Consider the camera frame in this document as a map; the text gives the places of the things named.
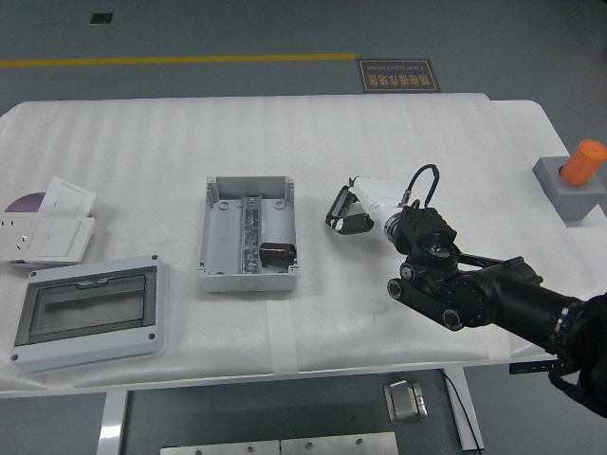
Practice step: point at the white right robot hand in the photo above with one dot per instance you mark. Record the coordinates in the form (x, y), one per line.
(379, 194)

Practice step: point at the black cylindrical battery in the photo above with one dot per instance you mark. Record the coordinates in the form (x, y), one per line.
(337, 208)

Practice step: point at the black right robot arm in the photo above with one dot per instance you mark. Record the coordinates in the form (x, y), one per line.
(498, 289)

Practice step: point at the dark brown cylindrical battery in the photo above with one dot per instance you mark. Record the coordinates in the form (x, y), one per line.
(277, 253)

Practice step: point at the grey open junction box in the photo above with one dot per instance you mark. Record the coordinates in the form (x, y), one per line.
(223, 237)

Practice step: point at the black floor sign orange text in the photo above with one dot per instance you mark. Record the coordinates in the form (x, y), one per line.
(397, 76)

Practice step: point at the white tape strip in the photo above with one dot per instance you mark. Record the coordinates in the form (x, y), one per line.
(498, 346)
(282, 336)

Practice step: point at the grey block holder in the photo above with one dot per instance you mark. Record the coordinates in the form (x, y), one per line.
(576, 204)

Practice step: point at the orange cylinder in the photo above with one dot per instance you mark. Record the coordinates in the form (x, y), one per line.
(583, 163)

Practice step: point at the metal floor fitting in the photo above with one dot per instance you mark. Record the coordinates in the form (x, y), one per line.
(403, 403)

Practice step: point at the black desk control panel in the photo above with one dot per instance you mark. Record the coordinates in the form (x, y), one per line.
(531, 368)

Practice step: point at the white table leg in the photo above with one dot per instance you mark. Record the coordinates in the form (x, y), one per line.
(474, 417)
(113, 422)

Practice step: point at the white foam mat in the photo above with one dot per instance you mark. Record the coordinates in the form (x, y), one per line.
(142, 142)

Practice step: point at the black square floor hatch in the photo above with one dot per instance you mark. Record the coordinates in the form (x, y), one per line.
(101, 18)

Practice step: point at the purple disc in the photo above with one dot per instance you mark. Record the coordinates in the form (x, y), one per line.
(28, 204)

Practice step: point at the metal mounting rail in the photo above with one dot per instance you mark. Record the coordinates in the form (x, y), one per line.
(251, 227)

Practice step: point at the metal base plate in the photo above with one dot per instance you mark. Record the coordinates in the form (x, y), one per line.
(339, 444)
(218, 448)

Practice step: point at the white square switch plate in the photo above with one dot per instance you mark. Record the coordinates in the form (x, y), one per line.
(66, 196)

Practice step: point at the white rocker switch panel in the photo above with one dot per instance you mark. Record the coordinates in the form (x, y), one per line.
(59, 239)

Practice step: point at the grey enclosure cover with window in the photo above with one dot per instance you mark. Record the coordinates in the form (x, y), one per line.
(95, 353)

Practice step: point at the white wall socket panel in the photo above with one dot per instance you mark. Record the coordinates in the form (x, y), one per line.
(16, 234)

